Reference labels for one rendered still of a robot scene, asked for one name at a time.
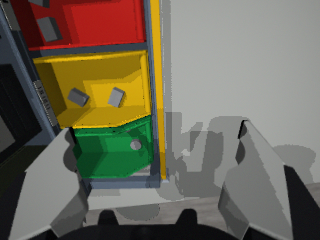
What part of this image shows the grey steel disc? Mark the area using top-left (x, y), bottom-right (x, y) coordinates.
top-left (130, 139), bottom-right (142, 150)

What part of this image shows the red bin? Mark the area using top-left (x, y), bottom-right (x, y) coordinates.
top-left (10, 0), bottom-right (146, 51)

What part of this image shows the grey metal shelf rack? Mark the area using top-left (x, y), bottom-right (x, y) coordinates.
top-left (0, 0), bottom-right (170, 199)

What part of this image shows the green open bin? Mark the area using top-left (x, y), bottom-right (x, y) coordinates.
top-left (72, 114), bottom-right (154, 178)

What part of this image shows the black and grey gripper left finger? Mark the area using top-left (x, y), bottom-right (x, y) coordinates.
top-left (0, 126), bottom-right (89, 240)

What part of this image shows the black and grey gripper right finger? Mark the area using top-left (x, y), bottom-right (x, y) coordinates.
top-left (218, 120), bottom-right (320, 240)

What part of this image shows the yellow open bin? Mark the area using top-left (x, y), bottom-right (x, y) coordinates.
top-left (33, 50), bottom-right (152, 129)

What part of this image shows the yellow bar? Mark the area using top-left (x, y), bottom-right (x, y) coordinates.
top-left (150, 0), bottom-right (166, 179)

